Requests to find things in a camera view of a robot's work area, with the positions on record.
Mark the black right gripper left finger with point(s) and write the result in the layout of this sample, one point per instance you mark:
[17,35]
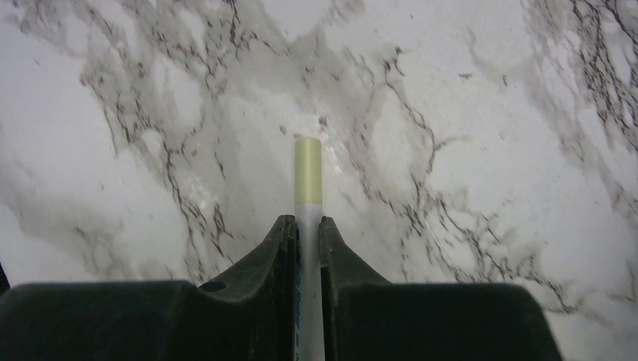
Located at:
[245,313]

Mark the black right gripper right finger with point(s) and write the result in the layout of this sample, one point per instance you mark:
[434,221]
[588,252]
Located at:
[366,317]

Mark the pale yellow pencil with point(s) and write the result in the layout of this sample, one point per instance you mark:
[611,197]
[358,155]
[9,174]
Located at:
[308,323]

